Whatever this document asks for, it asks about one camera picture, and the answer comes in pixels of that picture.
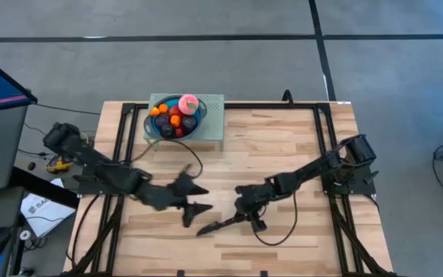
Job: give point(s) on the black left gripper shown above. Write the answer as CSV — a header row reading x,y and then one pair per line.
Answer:
x,y
160,196

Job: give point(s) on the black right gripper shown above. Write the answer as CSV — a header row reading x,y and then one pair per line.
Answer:
x,y
252,198

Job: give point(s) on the small red fruit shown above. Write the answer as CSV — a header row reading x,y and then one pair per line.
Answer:
x,y
179,132

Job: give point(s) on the black round fruit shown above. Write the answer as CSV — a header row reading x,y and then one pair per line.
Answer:
x,y
167,131

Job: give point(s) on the small dark purple fruit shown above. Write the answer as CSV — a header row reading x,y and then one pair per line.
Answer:
x,y
189,123

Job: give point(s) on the orange tangerine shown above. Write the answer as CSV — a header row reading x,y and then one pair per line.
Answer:
x,y
175,121

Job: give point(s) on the dark purple plum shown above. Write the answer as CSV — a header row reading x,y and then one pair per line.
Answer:
x,y
161,120

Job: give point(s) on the red pomegranate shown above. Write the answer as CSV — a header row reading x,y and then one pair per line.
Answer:
x,y
174,111

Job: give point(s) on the orange pear with brown stem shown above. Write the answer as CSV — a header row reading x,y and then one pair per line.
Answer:
x,y
155,111

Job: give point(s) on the small orange fruit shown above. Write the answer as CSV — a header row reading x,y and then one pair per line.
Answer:
x,y
163,108

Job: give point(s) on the pink peach with green leaf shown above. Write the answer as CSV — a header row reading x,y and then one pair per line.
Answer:
x,y
188,104

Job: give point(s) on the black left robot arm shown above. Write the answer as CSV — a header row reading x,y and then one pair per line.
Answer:
x,y
90,155

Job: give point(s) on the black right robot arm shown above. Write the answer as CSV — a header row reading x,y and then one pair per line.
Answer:
x,y
314,167

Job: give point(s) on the black table edge clamp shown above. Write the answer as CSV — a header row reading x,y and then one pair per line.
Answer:
x,y
264,274
181,274

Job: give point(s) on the pale green perforated metal shelf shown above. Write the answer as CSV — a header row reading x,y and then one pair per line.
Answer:
x,y
214,119

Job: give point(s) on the blue bowl with grey rim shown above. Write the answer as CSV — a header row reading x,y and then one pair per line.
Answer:
x,y
202,115

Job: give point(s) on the yellow tool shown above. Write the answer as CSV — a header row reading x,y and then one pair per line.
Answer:
x,y
60,166

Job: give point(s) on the white printed paper sheet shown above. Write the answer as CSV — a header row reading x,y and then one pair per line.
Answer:
x,y
44,213

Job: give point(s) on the white tape roll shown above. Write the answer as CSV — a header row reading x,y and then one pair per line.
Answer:
x,y
25,235

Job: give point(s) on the black aluminium table frame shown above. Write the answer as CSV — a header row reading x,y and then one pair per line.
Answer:
x,y
267,105

